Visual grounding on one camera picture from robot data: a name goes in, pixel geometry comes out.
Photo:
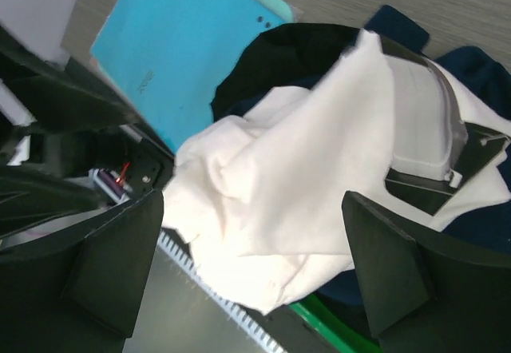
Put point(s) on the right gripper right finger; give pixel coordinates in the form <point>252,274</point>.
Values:
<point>424,291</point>

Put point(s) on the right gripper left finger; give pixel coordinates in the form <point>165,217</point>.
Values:
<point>80,289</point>

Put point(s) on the white t-shirt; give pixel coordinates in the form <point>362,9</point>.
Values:
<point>258,198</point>

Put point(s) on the black flower print t-shirt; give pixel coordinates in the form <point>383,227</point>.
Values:
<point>280,56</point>

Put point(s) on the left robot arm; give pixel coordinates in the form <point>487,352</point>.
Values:
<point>76,124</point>

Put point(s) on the green plastic tray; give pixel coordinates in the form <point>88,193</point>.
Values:
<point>316,315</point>

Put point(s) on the blue folder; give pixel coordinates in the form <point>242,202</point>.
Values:
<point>167,57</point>

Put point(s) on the white square bin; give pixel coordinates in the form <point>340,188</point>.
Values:
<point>39,25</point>

